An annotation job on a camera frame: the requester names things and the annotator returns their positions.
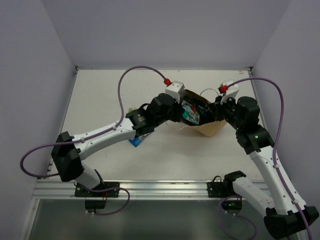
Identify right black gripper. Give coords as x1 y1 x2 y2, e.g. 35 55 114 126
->
210 93 244 132

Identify teal snack packet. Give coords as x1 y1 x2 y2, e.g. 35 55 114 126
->
181 100 200 125

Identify brown paper bag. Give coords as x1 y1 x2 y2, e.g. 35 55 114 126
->
164 88 227 138

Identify green snack packet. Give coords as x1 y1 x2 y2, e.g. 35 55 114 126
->
128 106 136 113

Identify blue snack packet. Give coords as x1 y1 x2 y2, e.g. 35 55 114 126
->
128 133 151 148

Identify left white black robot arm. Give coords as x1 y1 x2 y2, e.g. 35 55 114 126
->
51 93 184 197

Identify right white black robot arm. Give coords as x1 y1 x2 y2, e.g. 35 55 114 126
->
210 96 319 240

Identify black snack bag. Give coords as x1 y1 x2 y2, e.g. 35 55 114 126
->
180 89 215 126

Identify right black controller box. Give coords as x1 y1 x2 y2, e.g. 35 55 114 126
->
221 199 243 211

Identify black controller box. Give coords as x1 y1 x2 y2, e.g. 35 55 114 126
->
84 199 107 212
221 199 243 211

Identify left black controller box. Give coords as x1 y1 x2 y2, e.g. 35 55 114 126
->
84 199 107 212

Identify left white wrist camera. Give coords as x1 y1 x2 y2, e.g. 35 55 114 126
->
165 81 185 103

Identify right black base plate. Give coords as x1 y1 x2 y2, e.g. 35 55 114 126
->
206 175 237 198

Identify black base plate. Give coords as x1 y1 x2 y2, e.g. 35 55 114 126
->
206 175 237 198
74 181 120 198

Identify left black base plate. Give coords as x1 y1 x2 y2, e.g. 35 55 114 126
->
74 181 120 198

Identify aluminium mounting rail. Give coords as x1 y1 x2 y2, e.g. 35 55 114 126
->
31 179 223 201

